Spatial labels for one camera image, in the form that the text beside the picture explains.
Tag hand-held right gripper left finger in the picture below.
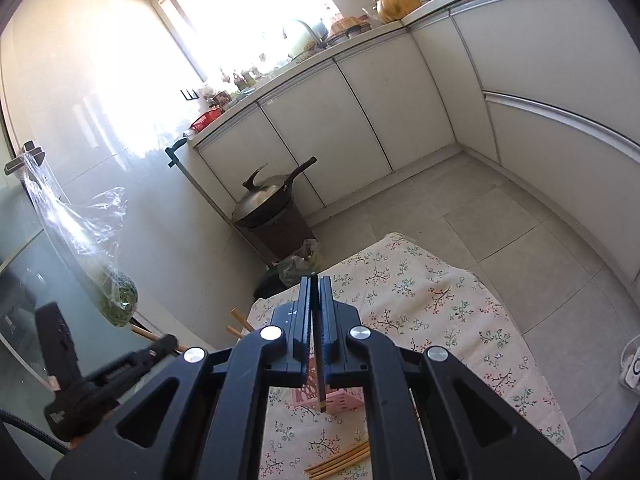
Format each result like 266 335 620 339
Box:
50 275 319 480

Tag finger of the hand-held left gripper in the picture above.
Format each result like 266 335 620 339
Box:
82 335 182 397

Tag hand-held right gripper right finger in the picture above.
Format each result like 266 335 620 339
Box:
318 276 581 480

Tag dark chopstick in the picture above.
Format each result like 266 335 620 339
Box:
311 272 329 414

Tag pink perforated utensil holder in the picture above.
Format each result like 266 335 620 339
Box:
294 360 368 417

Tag pile of wooden chopsticks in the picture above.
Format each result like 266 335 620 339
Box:
304 439 372 480

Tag crumpled plastic bag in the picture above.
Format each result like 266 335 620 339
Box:
276 239 324 287

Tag plastic bag of greens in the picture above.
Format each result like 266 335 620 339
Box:
22 157 140 329

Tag frosted glass door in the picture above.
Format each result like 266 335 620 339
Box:
0 185 151 411

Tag brown trash bin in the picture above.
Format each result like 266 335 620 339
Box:
250 205 317 264

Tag floral tablecloth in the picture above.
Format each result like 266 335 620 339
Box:
247 232 572 480

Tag wok lid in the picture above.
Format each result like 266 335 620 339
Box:
234 164 292 222

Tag black wok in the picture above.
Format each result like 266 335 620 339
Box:
231 157 318 229

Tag grey pole with black head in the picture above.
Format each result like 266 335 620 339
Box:
165 136 281 267

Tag red plastic basket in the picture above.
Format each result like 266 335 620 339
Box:
190 109 224 132

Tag cluster of small jars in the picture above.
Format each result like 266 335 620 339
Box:
204 62 262 107

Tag steel faucet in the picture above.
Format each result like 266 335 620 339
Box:
282 19 329 54

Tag woven basket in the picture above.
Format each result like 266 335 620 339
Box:
327 15 362 39

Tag window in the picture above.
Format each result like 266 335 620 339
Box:
159 0 342 84

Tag yellow clay pot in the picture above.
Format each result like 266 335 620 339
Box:
374 0 422 24

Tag white kitchen cabinets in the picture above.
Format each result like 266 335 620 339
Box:
186 0 640 311

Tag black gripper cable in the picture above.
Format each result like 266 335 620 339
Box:
0 409 68 457

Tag black wall hook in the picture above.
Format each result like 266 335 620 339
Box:
4 140 47 176

